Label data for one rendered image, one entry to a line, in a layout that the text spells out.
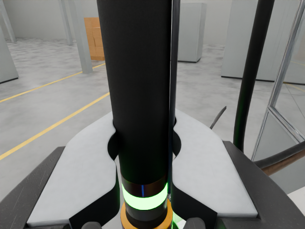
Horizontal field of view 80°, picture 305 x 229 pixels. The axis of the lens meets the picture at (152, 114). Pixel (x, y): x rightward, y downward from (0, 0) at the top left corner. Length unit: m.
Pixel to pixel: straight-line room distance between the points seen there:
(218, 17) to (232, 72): 6.88
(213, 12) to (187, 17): 5.11
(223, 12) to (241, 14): 6.73
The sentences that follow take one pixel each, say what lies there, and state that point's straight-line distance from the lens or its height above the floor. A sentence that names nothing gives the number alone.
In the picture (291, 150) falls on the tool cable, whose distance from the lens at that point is 0.30.
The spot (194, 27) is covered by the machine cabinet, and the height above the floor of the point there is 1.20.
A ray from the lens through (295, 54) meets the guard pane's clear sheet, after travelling 1.47.
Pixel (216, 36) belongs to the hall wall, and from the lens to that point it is 12.26.
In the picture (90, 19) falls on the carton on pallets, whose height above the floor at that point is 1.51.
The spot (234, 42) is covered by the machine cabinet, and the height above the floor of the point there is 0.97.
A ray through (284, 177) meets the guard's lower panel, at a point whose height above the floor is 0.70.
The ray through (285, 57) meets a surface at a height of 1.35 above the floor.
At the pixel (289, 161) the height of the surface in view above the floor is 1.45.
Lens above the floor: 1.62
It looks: 28 degrees down
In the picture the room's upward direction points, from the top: 1 degrees counter-clockwise
